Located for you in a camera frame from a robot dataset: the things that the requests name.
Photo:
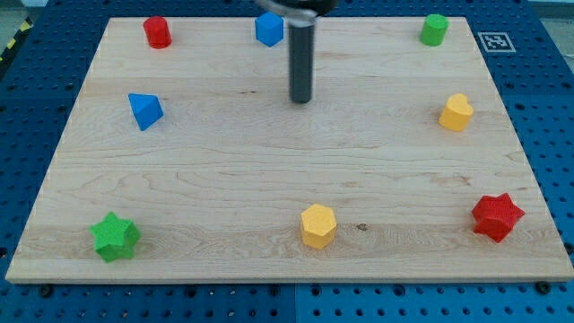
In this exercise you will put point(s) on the blue pyramid block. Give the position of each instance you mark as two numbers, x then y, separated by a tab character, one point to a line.
146	109

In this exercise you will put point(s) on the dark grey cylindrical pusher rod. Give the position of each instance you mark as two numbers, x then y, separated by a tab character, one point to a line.
301	61

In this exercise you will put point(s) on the red cylinder block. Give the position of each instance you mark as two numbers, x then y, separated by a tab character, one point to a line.
157	32

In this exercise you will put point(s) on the black and silver end effector mount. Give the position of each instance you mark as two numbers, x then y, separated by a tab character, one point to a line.
299	10

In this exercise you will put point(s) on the green cylinder block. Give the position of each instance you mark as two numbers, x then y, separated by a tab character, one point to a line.
434	29

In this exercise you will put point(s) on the green star block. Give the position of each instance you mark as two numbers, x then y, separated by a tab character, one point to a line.
115	238

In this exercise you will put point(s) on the yellow heart block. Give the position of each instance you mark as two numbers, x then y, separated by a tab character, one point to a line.
457	113

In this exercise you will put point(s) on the wooden board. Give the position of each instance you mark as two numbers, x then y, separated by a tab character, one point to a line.
217	186

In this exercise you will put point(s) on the blue cube block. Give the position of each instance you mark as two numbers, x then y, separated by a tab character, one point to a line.
269	29

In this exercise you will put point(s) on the red star block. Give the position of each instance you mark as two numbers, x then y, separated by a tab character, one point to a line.
496	216

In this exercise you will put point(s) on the yellow hexagon block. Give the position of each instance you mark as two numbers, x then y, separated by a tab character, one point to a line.
318	226

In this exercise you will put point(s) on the white fiducial marker tag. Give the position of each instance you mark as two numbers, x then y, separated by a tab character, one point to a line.
496	42

